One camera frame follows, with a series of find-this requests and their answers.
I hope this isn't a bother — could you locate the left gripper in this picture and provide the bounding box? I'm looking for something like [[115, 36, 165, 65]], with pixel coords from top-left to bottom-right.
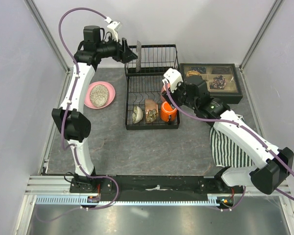
[[97, 34, 138, 64]]

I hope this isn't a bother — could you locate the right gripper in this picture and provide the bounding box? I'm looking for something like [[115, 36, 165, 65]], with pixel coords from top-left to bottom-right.
[[161, 78, 198, 110]]

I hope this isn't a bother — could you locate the grey glass plate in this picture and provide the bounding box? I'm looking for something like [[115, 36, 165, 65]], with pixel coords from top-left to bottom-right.
[[136, 40, 142, 72]]

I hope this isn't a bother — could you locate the pink patterned bowl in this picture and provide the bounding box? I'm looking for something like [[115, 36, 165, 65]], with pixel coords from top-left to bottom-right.
[[145, 99, 158, 123]]

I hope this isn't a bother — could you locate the pink plate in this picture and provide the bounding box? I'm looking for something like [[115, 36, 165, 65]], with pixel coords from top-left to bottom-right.
[[84, 81, 116, 109]]

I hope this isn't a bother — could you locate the speckled cream plate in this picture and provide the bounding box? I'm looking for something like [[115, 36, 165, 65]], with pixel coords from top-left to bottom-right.
[[90, 85, 110, 108]]

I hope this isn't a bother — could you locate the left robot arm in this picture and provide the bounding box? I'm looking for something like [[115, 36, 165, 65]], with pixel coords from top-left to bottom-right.
[[51, 21, 138, 192]]

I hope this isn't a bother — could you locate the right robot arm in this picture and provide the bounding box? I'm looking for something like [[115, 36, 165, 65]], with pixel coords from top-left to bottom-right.
[[162, 71, 294, 195]]

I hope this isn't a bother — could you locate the pink mug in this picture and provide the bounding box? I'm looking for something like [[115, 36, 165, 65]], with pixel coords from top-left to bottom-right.
[[160, 83, 170, 102]]

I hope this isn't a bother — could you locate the orange mug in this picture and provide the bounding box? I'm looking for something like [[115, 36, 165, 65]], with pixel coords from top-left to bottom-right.
[[160, 101, 178, 124]]

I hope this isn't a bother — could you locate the dark floral fabric piece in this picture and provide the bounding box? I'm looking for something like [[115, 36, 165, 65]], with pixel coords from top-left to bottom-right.
[[209, 75, 226, 90]]

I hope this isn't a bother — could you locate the black compartment display box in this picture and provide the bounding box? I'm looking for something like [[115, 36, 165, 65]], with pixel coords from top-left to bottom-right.
[[180, 63, 243, 104]]

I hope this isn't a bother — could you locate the small green patterned bowl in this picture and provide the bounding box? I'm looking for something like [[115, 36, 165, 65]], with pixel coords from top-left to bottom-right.
[[132, 106, 143, 124]]

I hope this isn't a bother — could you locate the striped green white towel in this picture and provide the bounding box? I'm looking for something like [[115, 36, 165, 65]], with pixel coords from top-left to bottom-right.
[[209, 126, 254, 168]]

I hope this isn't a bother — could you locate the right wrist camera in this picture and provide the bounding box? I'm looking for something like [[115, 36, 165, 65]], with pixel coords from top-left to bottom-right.
[[162, 68, 183, 93]]

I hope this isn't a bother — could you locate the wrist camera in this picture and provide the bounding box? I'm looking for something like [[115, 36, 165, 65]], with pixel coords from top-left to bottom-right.
[[162, 68, 183, 93], [105, 17, 122, 42]]

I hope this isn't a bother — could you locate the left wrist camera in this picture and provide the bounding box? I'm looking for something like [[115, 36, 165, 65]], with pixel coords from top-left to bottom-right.
[[105, 17, 122, 42]]

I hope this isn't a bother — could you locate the black wire dish rack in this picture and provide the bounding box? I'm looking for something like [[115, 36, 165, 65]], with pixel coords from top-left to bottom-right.
[[125, 44, 180, 130]]

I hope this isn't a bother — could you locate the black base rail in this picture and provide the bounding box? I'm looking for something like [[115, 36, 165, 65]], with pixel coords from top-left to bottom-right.
[[69, 175, 244, 202]]

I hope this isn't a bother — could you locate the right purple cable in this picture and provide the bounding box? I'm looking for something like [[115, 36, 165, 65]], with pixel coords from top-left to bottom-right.
[[163, 83, 294, 212]]

